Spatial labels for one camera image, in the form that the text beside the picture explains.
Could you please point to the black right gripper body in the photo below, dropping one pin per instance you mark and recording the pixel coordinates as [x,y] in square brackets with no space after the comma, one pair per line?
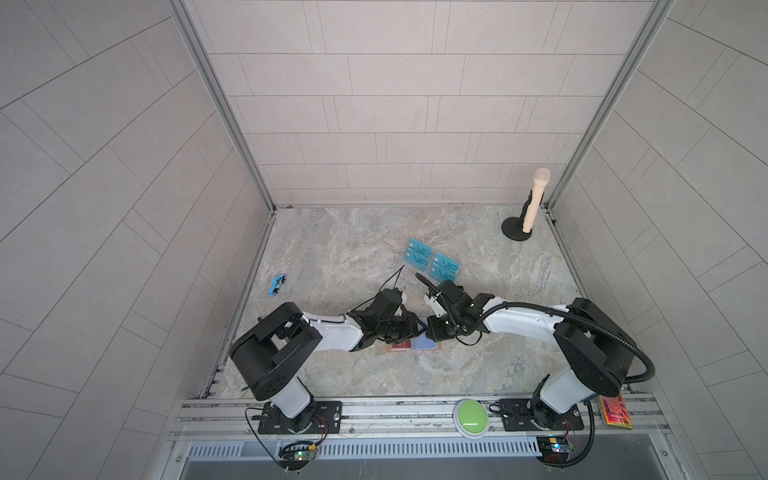
[445,327]

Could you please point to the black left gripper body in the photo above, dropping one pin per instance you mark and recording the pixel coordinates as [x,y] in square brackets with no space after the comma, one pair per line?
[395,329]

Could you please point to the tan leather card holder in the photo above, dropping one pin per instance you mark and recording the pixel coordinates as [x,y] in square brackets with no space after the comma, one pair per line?
[421,343]

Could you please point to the teal vip card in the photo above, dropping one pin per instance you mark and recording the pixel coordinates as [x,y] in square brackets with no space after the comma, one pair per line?
[443,268]
[418,254]

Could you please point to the red VIP card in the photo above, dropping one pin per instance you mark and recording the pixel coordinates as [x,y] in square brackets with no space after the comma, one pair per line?
[401,346]

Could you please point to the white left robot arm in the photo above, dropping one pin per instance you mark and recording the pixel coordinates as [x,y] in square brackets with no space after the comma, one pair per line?
[270,354]

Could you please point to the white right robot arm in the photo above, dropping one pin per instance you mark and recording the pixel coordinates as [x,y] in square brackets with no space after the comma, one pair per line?
[597,351]

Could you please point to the clear acrylic card stand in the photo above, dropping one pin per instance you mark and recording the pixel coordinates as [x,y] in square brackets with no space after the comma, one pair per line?
[447,289]

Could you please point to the red patterned card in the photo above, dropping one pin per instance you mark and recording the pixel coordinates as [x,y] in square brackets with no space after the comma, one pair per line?
[615,412]

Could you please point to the beige microphone on black stand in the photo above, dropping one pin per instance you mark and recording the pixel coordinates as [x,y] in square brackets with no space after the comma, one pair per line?
[520,228]

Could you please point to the green push button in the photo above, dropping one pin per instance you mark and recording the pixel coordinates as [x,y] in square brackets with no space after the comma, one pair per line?
[470,418]

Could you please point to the blue toy car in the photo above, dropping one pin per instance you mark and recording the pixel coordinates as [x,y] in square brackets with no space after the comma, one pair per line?
[276,284]

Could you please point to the left circuit board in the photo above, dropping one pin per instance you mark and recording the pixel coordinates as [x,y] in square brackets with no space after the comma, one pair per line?
[295,456]

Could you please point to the circuit board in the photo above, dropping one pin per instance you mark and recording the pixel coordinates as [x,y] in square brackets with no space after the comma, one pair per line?
[295,456]
[554,449]

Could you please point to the right circuit board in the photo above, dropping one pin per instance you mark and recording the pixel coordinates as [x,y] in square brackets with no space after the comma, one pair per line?
[554,449]

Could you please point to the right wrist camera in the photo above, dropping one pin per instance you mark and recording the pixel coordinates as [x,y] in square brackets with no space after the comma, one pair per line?
[433,302]

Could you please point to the aluminium rail base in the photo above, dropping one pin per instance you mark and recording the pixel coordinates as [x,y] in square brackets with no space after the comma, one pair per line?
[359,428]

